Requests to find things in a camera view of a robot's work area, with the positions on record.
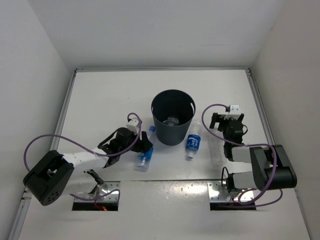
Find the purple cable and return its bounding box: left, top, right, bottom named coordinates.
left=24, top=112, right=143, bottom=201
left=201, top=103, right=284, bottom=207

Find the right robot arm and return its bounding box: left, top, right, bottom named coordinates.
left=209, top=112, right=298, bottom=193

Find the white cap blue label bottle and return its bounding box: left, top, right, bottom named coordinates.
left=185, top=119, right=202, bottom=160

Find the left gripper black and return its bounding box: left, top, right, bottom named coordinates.
left=119, top=129, right=153, bottom=154

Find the blue cap water bottle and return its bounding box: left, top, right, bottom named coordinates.
left=135, top=125, right=156, bottom=172

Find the aluminium frame rail left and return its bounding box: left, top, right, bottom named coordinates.
left=50, top=69, right=78, bottom=150

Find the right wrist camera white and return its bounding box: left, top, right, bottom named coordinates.
left=224, top=104, right=242, bottom=120

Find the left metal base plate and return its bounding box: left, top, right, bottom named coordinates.
left=73, top=181, right=121, bottom=203

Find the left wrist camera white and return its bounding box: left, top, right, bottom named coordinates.
left=126, top=118, right=140, bottom=135

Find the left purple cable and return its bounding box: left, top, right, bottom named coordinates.
left=24, top=112, right=143, bottom=201

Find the metal base plate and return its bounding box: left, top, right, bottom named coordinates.
left=207, top=180, right=255, bottom=204
left=73, top=181, right=121, bottom=203

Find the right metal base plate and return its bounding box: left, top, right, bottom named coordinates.
left=207, top=180, right=255, bottom=204

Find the clear bottle orange blue label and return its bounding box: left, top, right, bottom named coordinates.
left=162, top=116, right=180, bottom=127

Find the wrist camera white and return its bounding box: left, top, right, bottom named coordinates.
left=126, top=118, right=140, bottom=135
left=224, top=104, right=242, bottom=120

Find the dark round waste bin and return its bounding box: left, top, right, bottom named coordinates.
left=151, top=89, right=196, bottom=146

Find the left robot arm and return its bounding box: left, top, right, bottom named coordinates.
left=23, top=127, right=153, bottom=206

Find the clear unlabelled plastic bottle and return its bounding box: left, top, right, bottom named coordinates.
left=208, top=136, right=224, bottom=167

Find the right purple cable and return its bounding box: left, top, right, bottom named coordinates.
left=201, top=103, right=284, bottom=207

